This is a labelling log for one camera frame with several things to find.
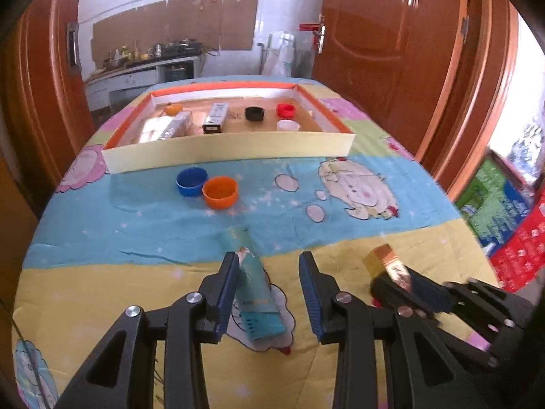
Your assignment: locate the orange-rimmed cream box tray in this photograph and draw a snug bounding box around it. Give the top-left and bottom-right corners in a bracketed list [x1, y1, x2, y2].
[102, 83, 356, 175]

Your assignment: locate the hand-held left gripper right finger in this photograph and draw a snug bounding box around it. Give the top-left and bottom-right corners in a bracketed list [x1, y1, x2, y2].
[298, 251, 488, 409]

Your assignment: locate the cartoon sheep printed blanket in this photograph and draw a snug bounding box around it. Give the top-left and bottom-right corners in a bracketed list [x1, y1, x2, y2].
[11, 74, 512, 409]

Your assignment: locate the deep orange bottle cap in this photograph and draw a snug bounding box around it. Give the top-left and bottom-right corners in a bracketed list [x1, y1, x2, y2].
[202, 176, 238, 211]

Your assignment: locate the metal strike plate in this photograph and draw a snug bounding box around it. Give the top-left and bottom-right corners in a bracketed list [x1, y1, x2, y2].
[67, 22, 80, 66]

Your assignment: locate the white plastic bag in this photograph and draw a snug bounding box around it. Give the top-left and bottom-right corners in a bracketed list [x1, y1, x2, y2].
[264, 32, 296, 78]

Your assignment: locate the gold box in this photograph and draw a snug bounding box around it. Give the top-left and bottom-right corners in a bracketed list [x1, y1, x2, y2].
[363, 244, 411, 292]

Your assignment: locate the black gas stove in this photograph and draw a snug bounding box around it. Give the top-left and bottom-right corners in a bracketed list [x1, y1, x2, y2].
[164, 40, 202, 56]

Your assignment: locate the kitchen counter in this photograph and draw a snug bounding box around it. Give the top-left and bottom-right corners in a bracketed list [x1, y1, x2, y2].
[83, 53, 203, 111]

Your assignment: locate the silver packet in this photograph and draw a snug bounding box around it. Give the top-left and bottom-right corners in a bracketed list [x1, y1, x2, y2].
[158, 111, 193, 140]

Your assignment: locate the teal tube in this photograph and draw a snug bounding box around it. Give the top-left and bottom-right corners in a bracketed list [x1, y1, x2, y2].
[219, 226, 287, 342]

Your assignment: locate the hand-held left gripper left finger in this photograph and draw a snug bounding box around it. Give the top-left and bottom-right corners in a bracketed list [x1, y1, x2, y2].
[53, 252, 241, 409]

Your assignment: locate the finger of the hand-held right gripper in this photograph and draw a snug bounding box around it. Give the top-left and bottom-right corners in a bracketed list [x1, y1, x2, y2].
[370, 275, 501, 371]
[406, 266, 535, 350]

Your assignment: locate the red printed package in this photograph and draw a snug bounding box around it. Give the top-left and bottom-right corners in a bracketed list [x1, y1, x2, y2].
[489, 192, 545, 294]

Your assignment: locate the metal door handle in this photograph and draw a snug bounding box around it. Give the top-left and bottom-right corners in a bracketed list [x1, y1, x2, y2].
[313, 15, 326, 54]

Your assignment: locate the cardboard sheet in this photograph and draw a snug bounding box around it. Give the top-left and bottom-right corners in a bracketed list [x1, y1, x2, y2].
[91, 0, 259, 64]

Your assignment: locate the small white box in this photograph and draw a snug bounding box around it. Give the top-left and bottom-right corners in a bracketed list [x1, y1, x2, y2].
[202, 102, 230, 135]

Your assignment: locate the wooden door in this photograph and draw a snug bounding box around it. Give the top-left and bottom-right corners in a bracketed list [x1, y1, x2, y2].
[313, 0, 473, 163]

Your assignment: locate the green printed cardboard box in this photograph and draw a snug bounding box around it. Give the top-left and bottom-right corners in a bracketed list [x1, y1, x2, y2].
[453, 149, 537, 256]

